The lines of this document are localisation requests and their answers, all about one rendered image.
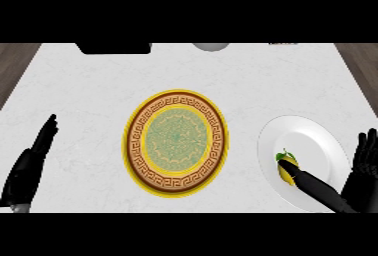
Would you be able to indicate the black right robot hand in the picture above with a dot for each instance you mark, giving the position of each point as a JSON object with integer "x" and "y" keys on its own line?
{"x": 344, "y": 190}

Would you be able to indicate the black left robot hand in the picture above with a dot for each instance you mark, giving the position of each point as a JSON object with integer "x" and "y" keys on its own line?
{"x": 29, "y": 166}

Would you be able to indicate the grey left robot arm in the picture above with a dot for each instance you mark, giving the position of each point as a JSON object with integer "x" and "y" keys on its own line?
{"x": 19, "y": 209}

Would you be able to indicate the yellow lemon with leaf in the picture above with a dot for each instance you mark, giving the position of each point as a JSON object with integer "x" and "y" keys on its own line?
{"x": 286, "y": 175}

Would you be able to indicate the white plate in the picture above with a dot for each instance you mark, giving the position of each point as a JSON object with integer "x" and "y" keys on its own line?
{"x": 304, "y": 146}

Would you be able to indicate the yellow patterned plate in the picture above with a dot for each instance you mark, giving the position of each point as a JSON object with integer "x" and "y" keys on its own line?
{"x": 175, "y": 143}

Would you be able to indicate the black appliance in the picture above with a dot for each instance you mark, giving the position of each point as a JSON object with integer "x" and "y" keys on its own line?
{"x": 113, "y": 48}

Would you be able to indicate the grey round object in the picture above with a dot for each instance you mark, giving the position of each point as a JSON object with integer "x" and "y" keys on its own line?
{"x": 211, "y": 46}

